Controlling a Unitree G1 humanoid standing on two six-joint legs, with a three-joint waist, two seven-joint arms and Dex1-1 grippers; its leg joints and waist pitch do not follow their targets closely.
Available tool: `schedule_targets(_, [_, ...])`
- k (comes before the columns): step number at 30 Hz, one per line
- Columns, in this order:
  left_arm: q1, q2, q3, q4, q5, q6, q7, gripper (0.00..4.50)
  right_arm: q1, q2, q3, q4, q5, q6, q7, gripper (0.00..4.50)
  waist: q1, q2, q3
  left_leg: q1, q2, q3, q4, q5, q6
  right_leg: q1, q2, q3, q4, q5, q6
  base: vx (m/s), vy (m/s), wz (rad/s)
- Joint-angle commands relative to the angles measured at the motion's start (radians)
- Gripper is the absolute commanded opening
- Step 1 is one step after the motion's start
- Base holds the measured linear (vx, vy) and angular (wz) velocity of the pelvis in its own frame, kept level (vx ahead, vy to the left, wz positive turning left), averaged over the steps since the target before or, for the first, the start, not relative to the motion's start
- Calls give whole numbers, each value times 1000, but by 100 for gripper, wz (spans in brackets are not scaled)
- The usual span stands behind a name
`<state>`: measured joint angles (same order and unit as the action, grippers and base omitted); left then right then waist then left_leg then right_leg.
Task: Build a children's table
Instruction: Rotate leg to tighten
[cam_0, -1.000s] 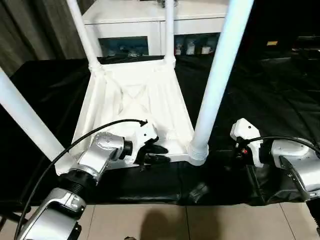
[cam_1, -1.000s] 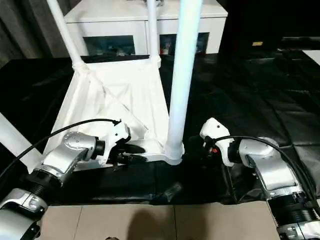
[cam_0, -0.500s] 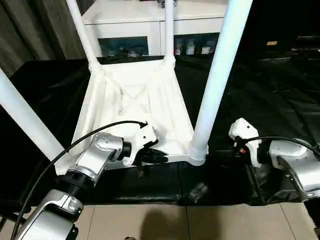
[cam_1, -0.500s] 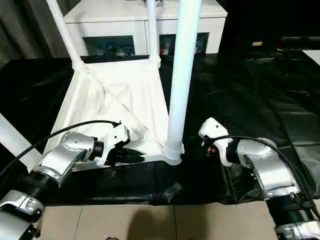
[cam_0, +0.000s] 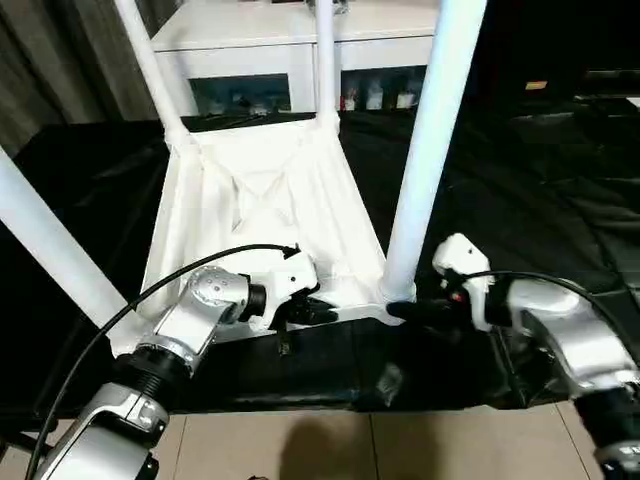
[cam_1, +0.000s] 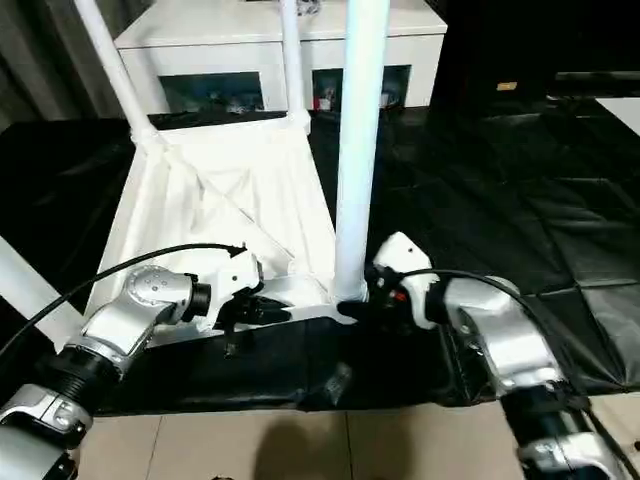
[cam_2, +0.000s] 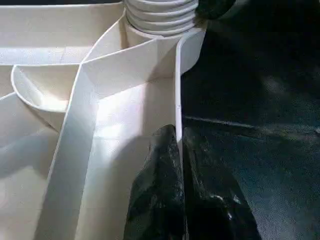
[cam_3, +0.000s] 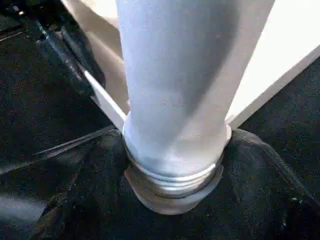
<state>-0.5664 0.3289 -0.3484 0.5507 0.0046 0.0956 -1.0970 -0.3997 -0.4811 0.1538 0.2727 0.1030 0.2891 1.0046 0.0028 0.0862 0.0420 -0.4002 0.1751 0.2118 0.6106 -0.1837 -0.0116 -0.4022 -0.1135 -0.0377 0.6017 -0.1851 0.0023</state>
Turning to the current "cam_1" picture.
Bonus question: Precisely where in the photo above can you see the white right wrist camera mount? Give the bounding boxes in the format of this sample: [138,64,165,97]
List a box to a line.
[372,231,436,331]

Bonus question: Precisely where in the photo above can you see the dark low shelf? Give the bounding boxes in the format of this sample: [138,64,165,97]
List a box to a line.
[547,69,640,99]

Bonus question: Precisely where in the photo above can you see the white cabinet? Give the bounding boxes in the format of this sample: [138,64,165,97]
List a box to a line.
[114,0,449,114]

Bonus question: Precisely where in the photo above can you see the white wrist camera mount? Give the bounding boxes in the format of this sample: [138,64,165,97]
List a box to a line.
[372,231,436,331]
[202,247,266,336]

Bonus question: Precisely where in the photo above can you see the black mat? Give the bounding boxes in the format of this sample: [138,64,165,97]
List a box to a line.
[0,97,640,416]

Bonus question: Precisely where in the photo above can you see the white plastic table leg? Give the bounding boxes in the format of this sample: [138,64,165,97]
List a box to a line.
[332,0,394,304]
[278,0,311,129]
[0,234,86,346]
[73,0,161,146]

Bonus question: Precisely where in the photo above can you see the white flat board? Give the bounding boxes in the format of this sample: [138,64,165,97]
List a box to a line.
[597,97,640,131]

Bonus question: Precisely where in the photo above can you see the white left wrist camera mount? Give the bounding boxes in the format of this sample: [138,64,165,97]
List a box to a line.
[202,247,266,336]

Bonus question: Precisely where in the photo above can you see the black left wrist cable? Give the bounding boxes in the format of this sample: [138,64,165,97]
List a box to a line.
[0,242,249,359]

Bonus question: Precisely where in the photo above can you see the white plastic table top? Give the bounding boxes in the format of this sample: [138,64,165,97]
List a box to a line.
[52,112,371,351]

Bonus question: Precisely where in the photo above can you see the grey curtain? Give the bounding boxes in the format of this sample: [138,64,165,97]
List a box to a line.
[0,0,136,124]

